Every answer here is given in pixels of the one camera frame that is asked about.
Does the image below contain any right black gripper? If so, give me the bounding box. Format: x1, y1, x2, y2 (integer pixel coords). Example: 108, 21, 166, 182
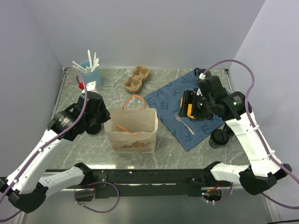
178, 89, 214, 120

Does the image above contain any black coffee cup lid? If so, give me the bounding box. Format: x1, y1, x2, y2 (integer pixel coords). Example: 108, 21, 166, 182
210, 129, 228, 145

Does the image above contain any brown paper takeout bag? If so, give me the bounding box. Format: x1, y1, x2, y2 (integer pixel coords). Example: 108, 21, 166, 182
104, 95, 158, 153

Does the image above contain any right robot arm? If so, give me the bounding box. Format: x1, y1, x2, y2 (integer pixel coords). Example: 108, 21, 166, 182
178, 74, 291, 195

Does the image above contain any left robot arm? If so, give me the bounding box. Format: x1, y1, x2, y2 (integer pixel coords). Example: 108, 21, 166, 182
0, 91, 110, 213

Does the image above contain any orange dotted plate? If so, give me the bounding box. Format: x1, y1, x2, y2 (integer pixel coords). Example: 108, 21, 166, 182
179, 98, 195, 119

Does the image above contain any stack of black lids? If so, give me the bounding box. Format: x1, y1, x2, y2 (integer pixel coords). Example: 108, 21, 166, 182
85, 122, 102, 135

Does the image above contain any silver fork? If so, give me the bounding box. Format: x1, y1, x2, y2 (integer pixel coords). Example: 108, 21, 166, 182
174, 113, 194, 135

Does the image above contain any blue letter-print cloth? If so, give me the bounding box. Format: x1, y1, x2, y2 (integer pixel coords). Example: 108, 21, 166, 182
144, 71, 224, 151

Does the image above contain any dark green mug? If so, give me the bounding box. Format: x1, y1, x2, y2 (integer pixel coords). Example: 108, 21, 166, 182
194, 68, 212, 78

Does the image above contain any blue plastic cup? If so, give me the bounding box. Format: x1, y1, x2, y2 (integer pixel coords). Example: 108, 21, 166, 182
81, 67, 102, 87

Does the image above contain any white wrapped straw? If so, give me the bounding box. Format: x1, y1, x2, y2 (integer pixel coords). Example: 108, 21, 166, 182
87, 50, 93, 69
91, 52, 99, 72
72, 61, 86, 72

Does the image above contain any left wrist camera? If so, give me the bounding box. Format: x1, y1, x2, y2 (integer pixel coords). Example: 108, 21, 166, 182
78, 81, 99, 94

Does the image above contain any black mounting base rail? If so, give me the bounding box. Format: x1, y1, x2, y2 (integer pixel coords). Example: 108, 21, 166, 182
64, 168, 232, 199

